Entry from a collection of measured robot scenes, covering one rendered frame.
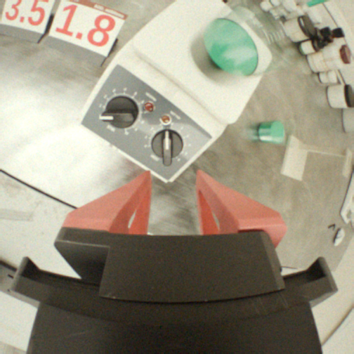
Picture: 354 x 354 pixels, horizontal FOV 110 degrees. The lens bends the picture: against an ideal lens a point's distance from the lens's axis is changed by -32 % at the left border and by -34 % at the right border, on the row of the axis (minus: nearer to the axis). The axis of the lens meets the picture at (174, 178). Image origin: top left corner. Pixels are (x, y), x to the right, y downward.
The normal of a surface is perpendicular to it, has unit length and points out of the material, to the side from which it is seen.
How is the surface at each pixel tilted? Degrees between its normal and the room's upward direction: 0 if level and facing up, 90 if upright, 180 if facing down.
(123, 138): 30
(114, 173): 0
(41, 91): 0
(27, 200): 0
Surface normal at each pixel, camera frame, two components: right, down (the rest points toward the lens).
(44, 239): 0.34, 0.21
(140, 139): 0.03, 0.60
